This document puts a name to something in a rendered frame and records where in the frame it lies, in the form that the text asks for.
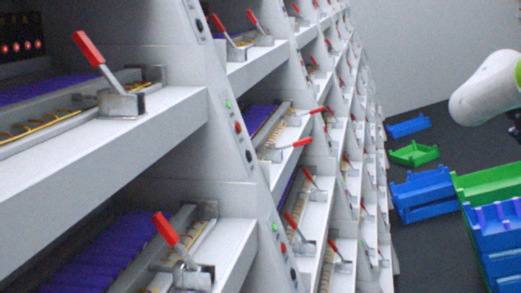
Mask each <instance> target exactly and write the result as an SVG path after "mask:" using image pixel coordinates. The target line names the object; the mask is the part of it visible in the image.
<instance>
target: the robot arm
mask: <svg viewBox="0 0 521 293"><path fill-rule="evenodd" d="M449 112H450V115H451V117H452V118H453V119H454V120H455V121H456V122H457V123H458V124H459V125H462V126H476V125H481V124H483V123H485V122H486V121H487V120H490V119H491V118H493V117H494V116H497V115H499V114H502V113H503V112H504V113H505V115H506V117H507V118H508V119H510V120H512V121H513V122H514V127H513V126H510V128H509V132H508V134H509V135H510V136H511V137H513V138H514V139H515V141H516V142H517V143H518V144H519V145H520V146H521V133H520V132H521V54H520V53H519V52H518V51H515V50H499V51H497V52H495V53H493V54H491V55H490V56H489V57H488V58H487V59H486V60H485V62H484V63H483V64H482V66H481V67H480V68H479V70H478V71H477V72H476V73H475V75H474V76H473V77H472V78H471V79H470V80H468V81H467V82H465V83H464V84H463V85H462V86H461V87H460V88H458V89H457V90H456V91H455V92H454V93H453V95H452V96H451V98H450V100H449Z"/></svg>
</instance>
